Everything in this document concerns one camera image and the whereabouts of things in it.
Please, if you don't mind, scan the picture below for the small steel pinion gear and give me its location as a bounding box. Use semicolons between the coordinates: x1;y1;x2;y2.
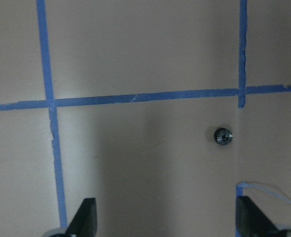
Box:
214;127;233;146

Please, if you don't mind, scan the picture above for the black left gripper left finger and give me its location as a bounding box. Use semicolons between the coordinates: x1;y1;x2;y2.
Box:
66;198;97;237

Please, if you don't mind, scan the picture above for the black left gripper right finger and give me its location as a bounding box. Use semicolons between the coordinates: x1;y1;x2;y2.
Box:
235;196;278;237

